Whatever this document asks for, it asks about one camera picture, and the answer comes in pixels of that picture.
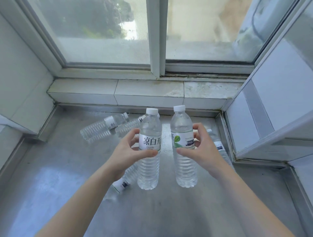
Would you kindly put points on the person's right hand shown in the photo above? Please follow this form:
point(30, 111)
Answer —
point(210, 158)

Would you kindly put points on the person's left hand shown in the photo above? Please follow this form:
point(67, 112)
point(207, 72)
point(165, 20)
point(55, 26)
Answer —
point(122, 161)

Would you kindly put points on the clear plastic water bottle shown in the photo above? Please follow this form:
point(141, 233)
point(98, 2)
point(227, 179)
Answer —
point(97, 129)
point(185, 173)
point(127, 127)
point(220, 146)
point(148, 173)
point(124, 182)

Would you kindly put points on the person's right forearm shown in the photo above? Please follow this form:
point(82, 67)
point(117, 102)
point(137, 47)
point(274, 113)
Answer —
point(251, 210)

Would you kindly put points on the person's left forearm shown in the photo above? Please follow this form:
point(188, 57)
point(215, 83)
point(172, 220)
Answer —
point(78, 207)

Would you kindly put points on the white framed sliding window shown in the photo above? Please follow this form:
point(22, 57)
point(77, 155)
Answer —
point(97, 36)

